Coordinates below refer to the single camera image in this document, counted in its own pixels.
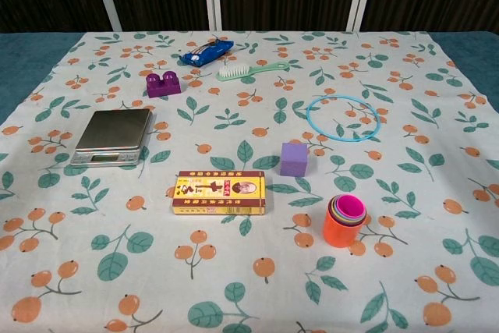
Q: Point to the yellow and red box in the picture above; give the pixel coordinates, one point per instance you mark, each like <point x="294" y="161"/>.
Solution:
<point x="218" y="192"/>

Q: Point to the silver digital kitchen scale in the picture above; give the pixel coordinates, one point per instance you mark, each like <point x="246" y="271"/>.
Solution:
<point x="113" y="130"/>

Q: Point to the purple foam cube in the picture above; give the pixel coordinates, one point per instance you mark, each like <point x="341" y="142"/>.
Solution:
<point x="293" y="161"/>

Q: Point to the green brush with white bristles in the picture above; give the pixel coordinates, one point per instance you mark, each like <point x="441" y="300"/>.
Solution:
<point x="231" y="72"/>

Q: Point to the blue snack packet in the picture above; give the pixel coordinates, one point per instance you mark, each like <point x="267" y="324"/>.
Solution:
<point x="206" y="53"/>

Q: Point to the purple toy brick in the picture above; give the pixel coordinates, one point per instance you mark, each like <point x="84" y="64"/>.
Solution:
<point x="163" y="86"/>

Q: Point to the magenta stacking cup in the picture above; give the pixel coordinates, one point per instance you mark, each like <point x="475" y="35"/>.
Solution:
<point x="351" y="206"/>

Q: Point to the floral white tablecloth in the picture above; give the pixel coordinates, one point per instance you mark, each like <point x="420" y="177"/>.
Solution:
<point x="241" y="270"/>

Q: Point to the orange stacking cup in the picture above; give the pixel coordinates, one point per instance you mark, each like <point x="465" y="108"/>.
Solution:
<point x="339" y="235"/>

